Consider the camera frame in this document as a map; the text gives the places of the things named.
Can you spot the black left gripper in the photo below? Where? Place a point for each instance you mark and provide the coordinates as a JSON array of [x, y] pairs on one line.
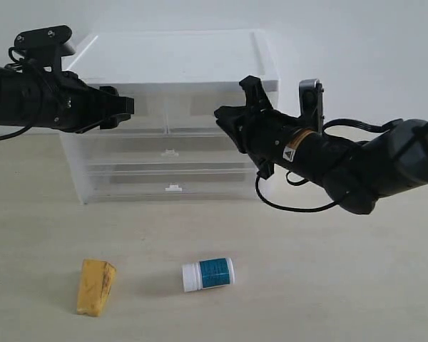
[[67, 104]]

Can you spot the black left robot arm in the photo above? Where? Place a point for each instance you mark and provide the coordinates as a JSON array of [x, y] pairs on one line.
[[31, 96]]

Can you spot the white plastic drawer cabinet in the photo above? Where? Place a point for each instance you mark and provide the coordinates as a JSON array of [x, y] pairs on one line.
[[160, 64]]

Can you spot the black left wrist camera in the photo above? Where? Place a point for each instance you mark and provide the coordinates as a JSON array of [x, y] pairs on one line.
[[47, 46]]

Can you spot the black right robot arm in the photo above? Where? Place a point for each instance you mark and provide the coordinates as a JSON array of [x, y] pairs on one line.
[[355, 163]]

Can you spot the yellow wedge sponge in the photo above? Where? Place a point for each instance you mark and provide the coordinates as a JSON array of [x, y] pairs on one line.
[[94, 287]]

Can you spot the white bottle blue label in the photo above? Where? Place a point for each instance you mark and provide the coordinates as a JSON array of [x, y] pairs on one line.
[[208, 274]]

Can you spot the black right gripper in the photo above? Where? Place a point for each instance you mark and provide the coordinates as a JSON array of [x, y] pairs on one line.
[[258, 130]]

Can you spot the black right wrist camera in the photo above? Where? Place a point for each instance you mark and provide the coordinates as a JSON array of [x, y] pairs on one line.
[[311, 103]]

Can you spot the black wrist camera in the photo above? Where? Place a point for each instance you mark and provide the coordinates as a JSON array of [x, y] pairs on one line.
[[47, 46], [311, 103]]

